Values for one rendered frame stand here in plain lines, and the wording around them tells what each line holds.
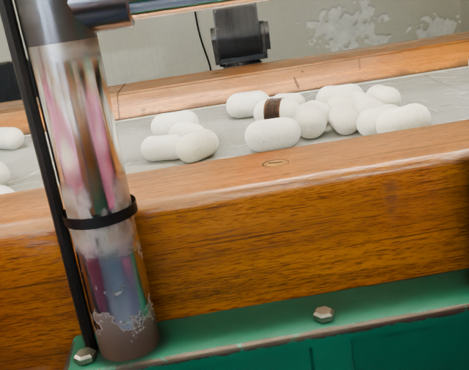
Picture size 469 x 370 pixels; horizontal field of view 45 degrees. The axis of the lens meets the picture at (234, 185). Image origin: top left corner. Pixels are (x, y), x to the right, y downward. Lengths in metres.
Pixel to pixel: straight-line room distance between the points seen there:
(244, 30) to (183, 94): 0.30
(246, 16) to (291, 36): 1.69
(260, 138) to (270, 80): 0.24
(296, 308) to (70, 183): 0.10
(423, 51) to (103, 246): 0.49
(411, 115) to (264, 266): 0.16
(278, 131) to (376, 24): 2.32
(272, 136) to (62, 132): 0.19
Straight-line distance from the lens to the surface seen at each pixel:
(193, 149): 0.36
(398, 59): 0.62
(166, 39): 2.50
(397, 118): 0.35
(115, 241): 0.20
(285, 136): 0.36
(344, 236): 0.24
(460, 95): 0.49
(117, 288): 0.21
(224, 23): 0.87
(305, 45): 2.58
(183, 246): 0.23
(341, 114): 0.38
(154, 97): 0.59
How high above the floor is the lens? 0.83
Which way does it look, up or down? 17 degrees down
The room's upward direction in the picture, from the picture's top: 8 degrees counter-clockwise
